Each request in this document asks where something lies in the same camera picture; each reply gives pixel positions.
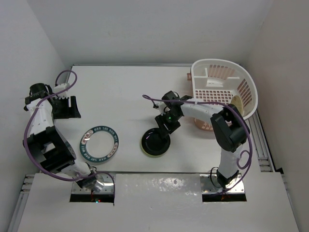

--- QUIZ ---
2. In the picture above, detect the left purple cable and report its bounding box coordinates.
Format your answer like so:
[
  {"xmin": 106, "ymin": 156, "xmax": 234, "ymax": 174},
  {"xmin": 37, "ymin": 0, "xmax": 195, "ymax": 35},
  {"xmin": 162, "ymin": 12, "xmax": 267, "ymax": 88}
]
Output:
[{"xmin": 23, "ymin": 70, "xmax": 115, "ymax": 194}]

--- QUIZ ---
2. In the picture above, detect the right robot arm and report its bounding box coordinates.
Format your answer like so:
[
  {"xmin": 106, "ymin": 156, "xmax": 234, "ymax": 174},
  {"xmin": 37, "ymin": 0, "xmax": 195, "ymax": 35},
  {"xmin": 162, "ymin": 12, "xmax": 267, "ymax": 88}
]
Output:
[{"xmin": 152, "ymin": 91, "xmax": 252, "ymax": 188}]

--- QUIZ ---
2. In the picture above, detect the metal mounting bracket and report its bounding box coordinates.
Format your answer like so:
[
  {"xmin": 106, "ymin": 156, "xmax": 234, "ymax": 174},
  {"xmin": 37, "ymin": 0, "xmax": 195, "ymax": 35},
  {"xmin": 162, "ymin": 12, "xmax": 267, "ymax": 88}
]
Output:
[
  {"xmin": 199, "ymin": 173, "xmax": 245, "ymax": 194},
  {"xmin": 71, "ymin": 175, "xmax": 114, "ymax": 194}
]

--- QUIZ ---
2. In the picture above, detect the left metal mounting bracket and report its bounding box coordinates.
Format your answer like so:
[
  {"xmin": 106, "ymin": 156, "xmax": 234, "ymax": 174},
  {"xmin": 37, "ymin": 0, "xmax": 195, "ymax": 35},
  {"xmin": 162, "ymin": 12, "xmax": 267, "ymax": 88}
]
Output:
[{"xmin": 71, "ymin": 175, "xmax": 114, "ymax": 194}]

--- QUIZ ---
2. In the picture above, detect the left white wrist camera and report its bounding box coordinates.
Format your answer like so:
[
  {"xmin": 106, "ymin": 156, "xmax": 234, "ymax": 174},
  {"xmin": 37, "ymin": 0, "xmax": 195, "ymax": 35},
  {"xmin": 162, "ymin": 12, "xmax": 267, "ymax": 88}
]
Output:
[{"xmin": 53, "ymin": 83, "xmax": 70, "ymax": 99}]

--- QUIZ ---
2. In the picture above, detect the purple cable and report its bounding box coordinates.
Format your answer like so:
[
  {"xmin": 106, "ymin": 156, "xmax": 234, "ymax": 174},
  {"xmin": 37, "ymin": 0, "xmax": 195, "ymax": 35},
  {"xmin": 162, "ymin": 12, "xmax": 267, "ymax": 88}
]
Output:
[
  {"xmin": 23, "ymin": 70, "xmax": 115, "ymax": 194},
  {"xmin": 142, "ymin": 94, "xmax": 253, "ymax": 194}
]

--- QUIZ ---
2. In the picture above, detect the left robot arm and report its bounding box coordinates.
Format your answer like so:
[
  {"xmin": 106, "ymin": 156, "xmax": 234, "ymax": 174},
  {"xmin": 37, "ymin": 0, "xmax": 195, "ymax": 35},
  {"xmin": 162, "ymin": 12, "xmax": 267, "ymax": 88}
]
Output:
[{"xmin": 24, "ymin": 83, "xmax": 97, "ymax": 189}]

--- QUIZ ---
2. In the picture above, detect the right metal mounting bracket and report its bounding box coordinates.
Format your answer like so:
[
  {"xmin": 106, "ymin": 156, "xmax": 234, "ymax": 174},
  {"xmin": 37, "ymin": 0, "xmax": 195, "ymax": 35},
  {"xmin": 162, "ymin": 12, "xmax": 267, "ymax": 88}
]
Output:
[{"xmin": 199, "ymin": 173, "xmax": 245, "ymax": 194}]

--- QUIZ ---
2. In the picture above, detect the brown plate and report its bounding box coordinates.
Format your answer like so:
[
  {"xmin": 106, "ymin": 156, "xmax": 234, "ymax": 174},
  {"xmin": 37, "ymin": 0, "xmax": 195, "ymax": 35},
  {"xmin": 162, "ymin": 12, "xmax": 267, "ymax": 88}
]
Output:
[{"xmin": 140, "ymin": 128, "xmax": 171, "ymax": 155}]

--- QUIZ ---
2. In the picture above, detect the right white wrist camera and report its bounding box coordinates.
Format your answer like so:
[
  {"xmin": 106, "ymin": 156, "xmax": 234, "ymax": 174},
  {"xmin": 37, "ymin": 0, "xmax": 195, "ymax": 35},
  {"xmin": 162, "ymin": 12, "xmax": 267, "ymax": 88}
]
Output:
[{"xmin": 153, "ymin": 102, "xmax": 169, "ymax": 116}]

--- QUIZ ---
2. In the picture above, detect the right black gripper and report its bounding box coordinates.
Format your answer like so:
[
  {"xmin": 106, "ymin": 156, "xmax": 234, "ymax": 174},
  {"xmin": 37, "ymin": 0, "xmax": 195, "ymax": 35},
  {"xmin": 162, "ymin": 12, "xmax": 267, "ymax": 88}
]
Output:
[{"xmin": 155, "ymin": 110, "xmax": 182, "ymax": 138}]

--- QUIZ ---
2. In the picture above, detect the dark rimmed plate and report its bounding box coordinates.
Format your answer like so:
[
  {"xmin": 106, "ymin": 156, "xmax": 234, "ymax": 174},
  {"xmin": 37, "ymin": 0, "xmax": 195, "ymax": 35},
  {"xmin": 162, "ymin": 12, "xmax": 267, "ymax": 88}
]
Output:
[{"xmin": 79, "ymin": 126, "xmax": 119, "ymax": 163}]

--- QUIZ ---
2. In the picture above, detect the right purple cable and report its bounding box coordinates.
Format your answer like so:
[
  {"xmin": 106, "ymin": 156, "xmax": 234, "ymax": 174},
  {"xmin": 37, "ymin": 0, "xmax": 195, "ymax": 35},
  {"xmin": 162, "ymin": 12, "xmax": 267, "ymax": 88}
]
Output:
[{"xmin": 142, "ymin": 94, "xmax": 253, "ymax": 194}]

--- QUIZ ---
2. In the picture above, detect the beige plate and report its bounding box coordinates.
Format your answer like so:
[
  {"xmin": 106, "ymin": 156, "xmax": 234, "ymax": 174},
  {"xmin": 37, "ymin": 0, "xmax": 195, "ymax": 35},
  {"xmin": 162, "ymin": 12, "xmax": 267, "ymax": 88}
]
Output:
[
  {"xmin": 230, "ymin": 95, "xmax": 244, "ymax": 115},
  {"xmin": 143, "ymin": 151, "xmax": 165, "ymax": 159}
]

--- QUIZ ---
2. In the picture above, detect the white pink dish rack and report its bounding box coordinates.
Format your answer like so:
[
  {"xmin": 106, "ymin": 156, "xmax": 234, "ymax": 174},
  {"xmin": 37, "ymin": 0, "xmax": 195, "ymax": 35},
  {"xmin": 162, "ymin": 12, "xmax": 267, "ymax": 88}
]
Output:
[{"xmin": 187, "ymin": 59, "xmax": 258, "ymax": 120}]

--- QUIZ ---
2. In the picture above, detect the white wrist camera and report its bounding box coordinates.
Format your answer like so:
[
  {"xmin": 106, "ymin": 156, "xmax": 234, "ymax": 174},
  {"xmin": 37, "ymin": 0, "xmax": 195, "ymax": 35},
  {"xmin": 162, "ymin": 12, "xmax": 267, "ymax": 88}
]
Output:
[
  {"xmin": 53, "ymin": 83, "xmax": 70, "ymax": 99},
  {"xmin": 153, "ymin": 102, "xmax": 169, "ymax": 116}
]

